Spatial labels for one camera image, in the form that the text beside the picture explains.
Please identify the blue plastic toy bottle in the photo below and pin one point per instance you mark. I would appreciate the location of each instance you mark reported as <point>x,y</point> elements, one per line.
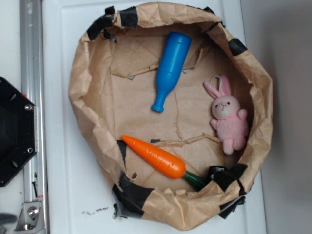
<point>170,67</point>

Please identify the brown paper bag bin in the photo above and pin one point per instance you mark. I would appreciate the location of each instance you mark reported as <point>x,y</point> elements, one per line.
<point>112,89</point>

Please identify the orange plastic toy carrot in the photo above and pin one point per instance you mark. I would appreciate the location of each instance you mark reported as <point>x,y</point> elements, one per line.
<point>166,163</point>

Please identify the pink plush bunny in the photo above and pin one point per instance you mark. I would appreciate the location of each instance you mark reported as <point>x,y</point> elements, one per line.
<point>230,120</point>

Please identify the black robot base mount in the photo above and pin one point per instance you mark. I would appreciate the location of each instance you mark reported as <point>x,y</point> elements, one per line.
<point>17,131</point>

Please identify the aluminium extrusion rail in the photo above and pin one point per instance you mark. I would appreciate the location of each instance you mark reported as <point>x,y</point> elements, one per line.
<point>32,84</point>

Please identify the metal corner bracket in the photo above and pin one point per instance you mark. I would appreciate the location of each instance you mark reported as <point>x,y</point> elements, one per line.
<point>31,220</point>

